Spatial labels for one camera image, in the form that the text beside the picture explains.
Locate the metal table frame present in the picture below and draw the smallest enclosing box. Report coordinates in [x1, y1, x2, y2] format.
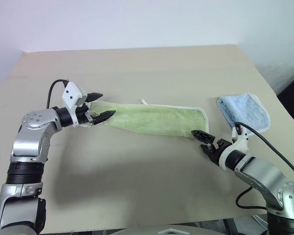
[198, 212, 269, 235]

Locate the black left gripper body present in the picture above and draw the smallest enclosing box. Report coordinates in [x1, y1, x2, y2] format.
[75, 103, 96, 125]

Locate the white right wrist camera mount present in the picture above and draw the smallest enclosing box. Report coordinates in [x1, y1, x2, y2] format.
[220, 124, 250, 171]

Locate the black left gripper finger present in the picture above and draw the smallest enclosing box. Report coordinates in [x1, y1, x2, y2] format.
[93, 110, 117, 126]
[86, 92, 104, 104]

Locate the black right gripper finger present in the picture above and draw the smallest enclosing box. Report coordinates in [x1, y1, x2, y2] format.
[191, 129, 216, 144]
[200, 144, 221, 165]

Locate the green towel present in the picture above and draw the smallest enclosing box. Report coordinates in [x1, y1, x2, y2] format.
[84, 98, 210, 140]

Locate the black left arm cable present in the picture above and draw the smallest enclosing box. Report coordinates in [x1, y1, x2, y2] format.
[46, 79, 70, 110]

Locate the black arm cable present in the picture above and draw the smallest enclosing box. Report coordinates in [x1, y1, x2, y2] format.
[235, 121, 294, 210]
[46, 79, 70, 110]

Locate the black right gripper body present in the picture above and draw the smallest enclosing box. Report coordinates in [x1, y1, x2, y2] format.
[209, 138, 233, 162]

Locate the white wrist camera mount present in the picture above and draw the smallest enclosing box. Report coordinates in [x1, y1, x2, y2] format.
[220, 124, 250, 171]
[61, 82, 89, 128]

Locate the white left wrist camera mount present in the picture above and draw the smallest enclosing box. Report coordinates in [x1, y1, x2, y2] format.
[61, 82, 89, 128]

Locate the folded blue towel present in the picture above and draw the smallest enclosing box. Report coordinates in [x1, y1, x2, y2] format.
[216, 92, 271, 134]

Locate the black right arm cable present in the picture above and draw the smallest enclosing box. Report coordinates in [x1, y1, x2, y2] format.
[235, 121, 294, 210]

